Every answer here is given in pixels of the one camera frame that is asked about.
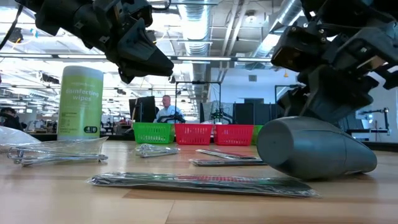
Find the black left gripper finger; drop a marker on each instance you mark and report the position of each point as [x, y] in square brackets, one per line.
[126, 77]
[140, 56]

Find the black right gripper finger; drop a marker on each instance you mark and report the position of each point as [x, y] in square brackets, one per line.
[287, 102]
[335, 96]

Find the silver nail clipper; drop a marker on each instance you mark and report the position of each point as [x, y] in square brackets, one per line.
[56, 151]
[62, 159]
[155, 151]

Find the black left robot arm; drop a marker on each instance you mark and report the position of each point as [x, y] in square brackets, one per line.
[56, 15]

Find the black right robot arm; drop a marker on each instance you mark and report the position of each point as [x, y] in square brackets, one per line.
[342, 9]

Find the black background partition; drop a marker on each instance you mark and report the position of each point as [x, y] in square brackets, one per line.
[255, 113]

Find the black background monitor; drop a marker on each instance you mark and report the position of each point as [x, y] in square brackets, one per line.
[144, 109]

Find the green plastic basket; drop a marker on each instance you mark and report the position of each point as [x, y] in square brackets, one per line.
[256, 135]
[152, 133]

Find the green disinfecting wipes canister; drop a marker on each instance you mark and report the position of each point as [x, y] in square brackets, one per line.
[81, 102]

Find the person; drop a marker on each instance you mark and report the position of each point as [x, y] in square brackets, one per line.
[168, 112]
[9, 119]

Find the red plastic basket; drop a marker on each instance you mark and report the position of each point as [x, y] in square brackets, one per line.
[192, 134]
[233, 135]

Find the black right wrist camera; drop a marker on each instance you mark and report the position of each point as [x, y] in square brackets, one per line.
[295, 49]

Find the black background stand frame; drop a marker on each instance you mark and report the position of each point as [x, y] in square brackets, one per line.
[199, 82]

